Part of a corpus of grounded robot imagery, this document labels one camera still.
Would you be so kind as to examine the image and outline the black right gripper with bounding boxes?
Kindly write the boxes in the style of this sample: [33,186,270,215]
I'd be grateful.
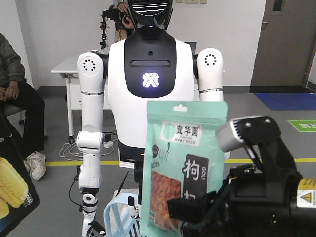
[167,167,304,237]

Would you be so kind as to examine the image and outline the teal goji berry pouch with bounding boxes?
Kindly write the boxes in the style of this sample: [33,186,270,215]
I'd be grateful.
[140,101,228,237]

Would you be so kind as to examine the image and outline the light blue plastic basket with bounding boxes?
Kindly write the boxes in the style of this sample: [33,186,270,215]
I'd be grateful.
[103,193,141,237]

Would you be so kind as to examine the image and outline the black Franzzi cookie box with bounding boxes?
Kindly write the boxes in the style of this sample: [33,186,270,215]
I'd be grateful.
[0,114,40,237]

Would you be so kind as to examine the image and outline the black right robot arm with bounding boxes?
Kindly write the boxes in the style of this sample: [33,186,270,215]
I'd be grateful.
[182,168,316,237]

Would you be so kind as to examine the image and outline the blue floor mat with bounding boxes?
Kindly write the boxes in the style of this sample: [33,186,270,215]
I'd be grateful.
[254,93,316,111]

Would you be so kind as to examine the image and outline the green floor sign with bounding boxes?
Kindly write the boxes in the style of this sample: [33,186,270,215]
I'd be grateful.
[288,120,316,132]

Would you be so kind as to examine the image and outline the white black humanoid robot torso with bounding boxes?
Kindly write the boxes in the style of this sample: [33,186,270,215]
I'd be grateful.
[108,0,194,182]

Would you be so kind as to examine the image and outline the white folding table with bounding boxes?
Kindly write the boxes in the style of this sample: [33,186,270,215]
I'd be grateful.
[50,58,112,144]

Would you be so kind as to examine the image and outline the grey brown door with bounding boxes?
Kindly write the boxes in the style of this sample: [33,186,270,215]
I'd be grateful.
[250,0,316,93]

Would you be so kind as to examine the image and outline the seated person in grey jacket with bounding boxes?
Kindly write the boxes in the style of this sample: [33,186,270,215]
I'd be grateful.
[0,34,46,181]

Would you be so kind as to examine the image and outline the person holding camera rig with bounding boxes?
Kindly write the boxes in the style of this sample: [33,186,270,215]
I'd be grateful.
[100,0,134,49]

